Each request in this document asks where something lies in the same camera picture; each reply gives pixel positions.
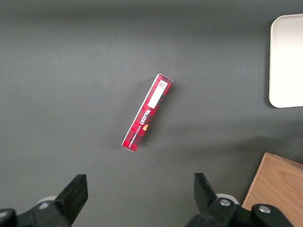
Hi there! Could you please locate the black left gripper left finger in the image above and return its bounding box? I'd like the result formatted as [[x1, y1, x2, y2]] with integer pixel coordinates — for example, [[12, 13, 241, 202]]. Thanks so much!
[[0, 174, 89, 227]]

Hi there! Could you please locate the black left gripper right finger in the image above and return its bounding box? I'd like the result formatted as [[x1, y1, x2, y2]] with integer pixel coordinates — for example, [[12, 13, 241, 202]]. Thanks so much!
[[184, 173, 297, 227]]

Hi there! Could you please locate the wooden board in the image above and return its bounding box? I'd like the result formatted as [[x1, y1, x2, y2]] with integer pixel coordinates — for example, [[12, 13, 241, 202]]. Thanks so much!
[[241, 152, 303, 227]]

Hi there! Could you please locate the red tartan shortbread box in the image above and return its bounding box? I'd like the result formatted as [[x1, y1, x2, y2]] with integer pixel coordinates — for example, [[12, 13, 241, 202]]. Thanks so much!
[[122, 73, 174, 153]]

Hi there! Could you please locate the white rectangular tray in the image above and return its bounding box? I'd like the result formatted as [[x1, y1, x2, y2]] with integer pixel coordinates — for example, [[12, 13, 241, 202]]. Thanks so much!
[[268, 13, 303, 109]]

